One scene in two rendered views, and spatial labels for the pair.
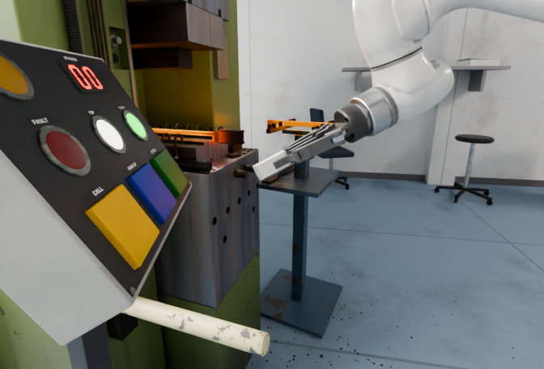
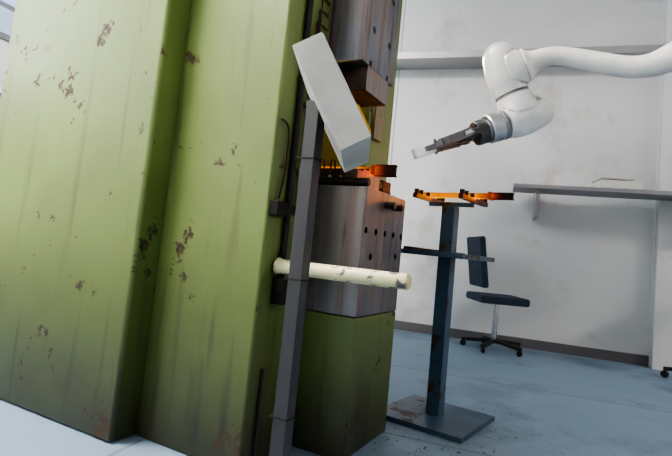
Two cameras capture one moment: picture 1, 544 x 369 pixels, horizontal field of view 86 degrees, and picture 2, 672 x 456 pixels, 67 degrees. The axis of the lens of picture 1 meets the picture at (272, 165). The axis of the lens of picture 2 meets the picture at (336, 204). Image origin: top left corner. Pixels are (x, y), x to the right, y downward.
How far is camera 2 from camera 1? 1.03 m
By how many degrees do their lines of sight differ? 22
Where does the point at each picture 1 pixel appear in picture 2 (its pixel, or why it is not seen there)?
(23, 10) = (286, 56)
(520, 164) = not seen: outside the picture
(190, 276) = (335, 285)
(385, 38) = (501, 79)
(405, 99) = (516, 116)
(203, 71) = not seen: hidden behind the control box
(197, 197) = (354, 207)
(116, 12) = not seen: hidden behind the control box
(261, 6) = (410, 109)
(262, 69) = (405, 183)
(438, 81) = (539, 107)
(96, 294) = (359, 128)
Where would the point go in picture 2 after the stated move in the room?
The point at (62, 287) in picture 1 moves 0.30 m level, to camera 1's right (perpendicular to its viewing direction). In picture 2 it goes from (348, 123) to (481, 131)
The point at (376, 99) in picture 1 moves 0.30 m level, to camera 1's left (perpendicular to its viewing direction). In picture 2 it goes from (496, 115) to (394, 109)
